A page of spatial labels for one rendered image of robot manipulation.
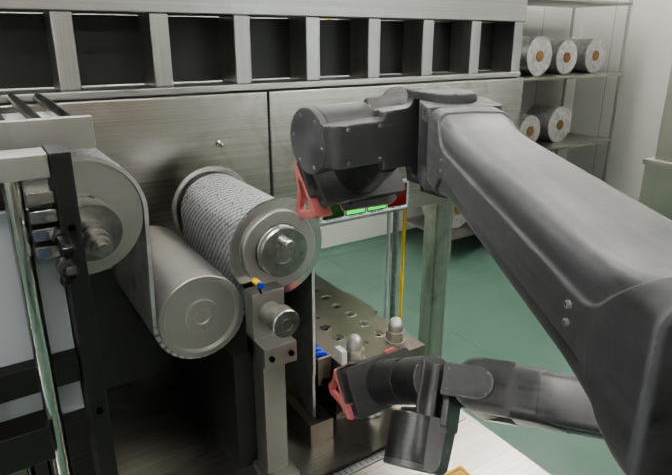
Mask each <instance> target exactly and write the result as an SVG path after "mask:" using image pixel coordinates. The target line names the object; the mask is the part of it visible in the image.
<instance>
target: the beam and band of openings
mask: <svg viewBox="0 0 672 475"><path fill-rule="evenodd" d="M527 2H528V0H0V12H27V13H43V14H27V13H0V89H16V88H41V87H54V88H51V89H27V90H3V91H0V104H10V103H9V102H8V101H7V95H8V94H11V93H13V94H15V95H17V96H18V97H19V98H20V99H21V100H22V101H23V102H25V103H31V102H35V101H34V100H33V98H32V97H33V95H34V94H35V93H40V94H42V95H43V96H45V97H46V98H48V99H50V100H51V101H69V100H89V99H108V98H127V97H146V96H166V95H185V94H204V93H223V92H243V91H262V90H281V89H300V88H319V87H339V86H358V85H377V84H396V83H416V82H435V81H454V80H473V79H492V78H512V77H520V73H521V72H520V71H519V68H520V57H521V47H522V37H523V27H524V22H525V21H526V12H527ZM72 13H73V14H72ZM75 14H119V15H75ZM123 15H137V16H123ZM171 16H212V17H171ZM249 17H258V18H249ZM267 18H288V19H267ZM320 19H349V20H320ZM381 20H396V21H381ZM434 21H443V22H434ZM482 22H489V23H482ZM478 70H488V71H478ZM440 71H448V72H440ZM432 72H439V73H432ZM390 73H401V74H391V75H379V74H390ZM340 75H349V76H342V77H320V76H340ZM265 78H290V79H270V80H252V79H265ZM215 80H222V81H221V82H197V83H174V82H190V81H215ZM140 83H144V84H145V85H124V86H100V87H82V86H91V85H115V84H140Z"/></svg>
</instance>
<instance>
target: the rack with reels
mask: <svg viewBox="0 0 672 475"><path fill-rule="evenodd" d="M632 1H633V0H629V2H616V1H599V0H528V2H527V6H544V7H566V8H573V11H572V19H571V27H570V35H569V39H568V40H548V39H547V38H546V37H544V36H523V37H522V47H521V57H520V68H519V71H520V72H521V73H520V77H519V78H524V81H537V80H554V79H564V85H563V93H562V101H561V106H552V105H543V104H535V105H533V106H532V107H531V108H530V109H529V110H528V112H527V114H520V123H519V132H521V133H522V134H523V135H524V136H526V137H527V138H528V139H530V140H532V141H534V142H535V143H537V144H539V145H541V146H542V147H544V148H546V149H548V150H549V151H554V150H555V154H556V155H558V150H560V149H566V148H572V147H579V146H585V145H591V144H597V143H604V142H608V144H607V151H606V158H605V164H604V171H603V178H602V181H603V182H605V179H606V172H607V166H608V159H609V152H610V146H611V141H612V133H613V126H614V120H615V113H616V106H617V100H618V93H619V87H620V80H621V76H622V67H623V60H624V54H625V47H626V41H627V34H628V28H629V21H630V14H631V8H632V5H633V2H632ZM622 5H628V11H627V18H626V24H625V31H624V38H623V44H622V51H621V58H620V64H619V71H618V73H607V72H597V71H598V70H599V69H600V68H601V67H602V65H603V63H604V60H605V55H606V47H605V44H604V42H603V40H602V39H600V38H572V36H573V28H574V19H575V11H576V8H582V7H602V6H622ZM606 76H618V78H617V84H616V91H615V98H614V104H613V111H612V118H611V124H610V131H609V138H602V137H595V136H588V135H582V134H575V133H569V129H570V125H571V115H570V112H569V110H568V109H567V108H565V107H564V100H565V92H566V84H567V79H571V78H588V77H606ZM422 212H423V214H424V215H422V216H417V217H413V218H408V219H407V209H406V223H407V224H409V225H412V226H414V227H417V228H419V229H422V230H424V217H425V206H422ZM471 235H475V233H474V232H473V230H472V229H471V228H470V226H469V225H468V224H467V222H466V221H465V219H464V218H463V217H462V215H461V214H460V213H459V211H458V210H457V208H456V207H455V206H454V204H453V203H452V207H451V222H450V237H449V252H448V263H450V257H451V242H452V240H455V239H459V238H463V237H467V236H471Z"/></svg>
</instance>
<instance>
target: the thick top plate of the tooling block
mask: <svg viewBox="0 0 672 475"><path fill-rule="evenodd" d="M388 323H389V321H388V320H386V319H385V318H383V317H382V316H380V315H379V314H377V313H375V312H374V311H372V310H371V309H369V308H368V307H366V306H365V305H363V304H362V303H360V302H358V301H357V300H355V299H354V298H352V297H351V296H349V295H348V294H346V293H344V292H343V291H341V290H340V289H338V288H337V287H335V286H334V285H332V284H331V283H329V282H327V281H326V280H324V279H323V278H321V277H320V276H318V275H317V274H315V339H316V344H318V345H319V347H321V348H322V349H323V350H324V351H325V352H327V353H328V354H330V355H331V380H332V378H333V372H334V369H336V368H338V367H341V366H344V365H341V364H340V363H338V362H337V361H336V360H335V347H336V346H339V345H340V346H341V347H343V348H345V347H346V342H347V339H348V337H349V336H350V335H351V334H358V335H359V336H360V337H361V339H362V343H363V347H364V348H365V351H364V355H365V358H367V357H370V356H372V355H375V354H381V353H382V352H383V351H384V350H387V349H390V348H393V347H395V348H397V349H399V348H404V347H406V348H408V350H409V353H410V356H411V357H414V356H424V355H425V344H423V343H422V342H420V341H419V340H417V339H416V338H414V337H413V336H411V335H410V334H408V333H406V332H405V338H406V342H405V343H404V344H402V345H398V346H395V345H390V344H388V343H386V342H385V337H386V330H387V329H388Z"/></svg>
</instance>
